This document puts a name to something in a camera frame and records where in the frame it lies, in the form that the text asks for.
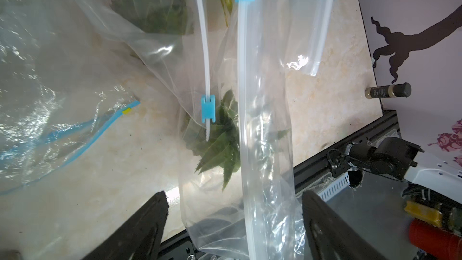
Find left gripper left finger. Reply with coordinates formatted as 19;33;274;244
84;191;169;260

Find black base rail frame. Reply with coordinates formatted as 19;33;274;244
158;110;400;260

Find zip bag with blue seal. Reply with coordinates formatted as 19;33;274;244
1;0;139;195

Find rear left zip bag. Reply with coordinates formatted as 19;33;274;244
75;0;234;139

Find clear zip bag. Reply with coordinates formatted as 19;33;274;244
180;0;333;260

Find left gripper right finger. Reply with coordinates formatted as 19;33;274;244
302;191;385;260

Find white slotted cable duct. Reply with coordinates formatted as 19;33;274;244
317;173;350;202

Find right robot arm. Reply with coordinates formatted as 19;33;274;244
326;137;462;203

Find spice jar right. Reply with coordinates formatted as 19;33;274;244
365;83;411;99

